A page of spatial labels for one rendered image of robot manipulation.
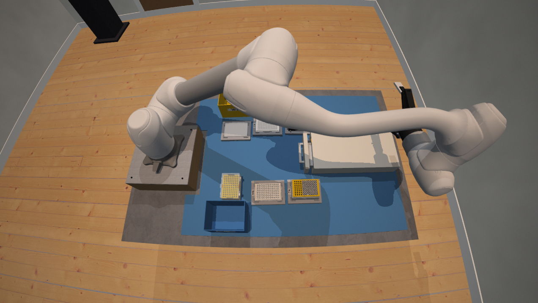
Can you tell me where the blue bench mat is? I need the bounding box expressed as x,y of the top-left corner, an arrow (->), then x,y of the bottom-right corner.
181,96 -> 408,237

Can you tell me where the blue bin with label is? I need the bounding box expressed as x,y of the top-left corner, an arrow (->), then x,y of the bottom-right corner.
203,200 -> 248,233

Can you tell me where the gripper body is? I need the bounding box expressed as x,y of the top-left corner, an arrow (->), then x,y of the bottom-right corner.
398,129 -> 422,141

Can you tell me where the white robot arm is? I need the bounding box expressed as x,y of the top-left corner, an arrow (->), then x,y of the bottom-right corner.
127,28 -> 507,196

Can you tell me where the yellow bin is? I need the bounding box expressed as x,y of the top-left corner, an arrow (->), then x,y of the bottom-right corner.
218,93 -> 249,118

